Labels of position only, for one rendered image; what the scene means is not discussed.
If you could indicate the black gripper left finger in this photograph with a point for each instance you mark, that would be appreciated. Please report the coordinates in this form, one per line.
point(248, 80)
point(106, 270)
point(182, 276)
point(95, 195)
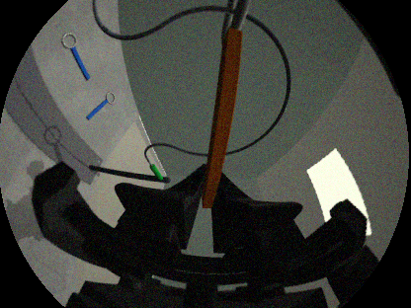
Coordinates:
point(178, 205)

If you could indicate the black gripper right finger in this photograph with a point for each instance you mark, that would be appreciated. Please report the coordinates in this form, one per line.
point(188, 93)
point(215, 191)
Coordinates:
point(232, 211)

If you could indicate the orange-handled wire loop tool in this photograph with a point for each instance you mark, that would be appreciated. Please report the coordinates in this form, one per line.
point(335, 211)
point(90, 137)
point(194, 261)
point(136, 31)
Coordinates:
point(225, 98)

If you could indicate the white loop with blue handle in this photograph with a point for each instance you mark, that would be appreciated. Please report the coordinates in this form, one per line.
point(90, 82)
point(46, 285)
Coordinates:
point(77, 57)
point(100, 106)

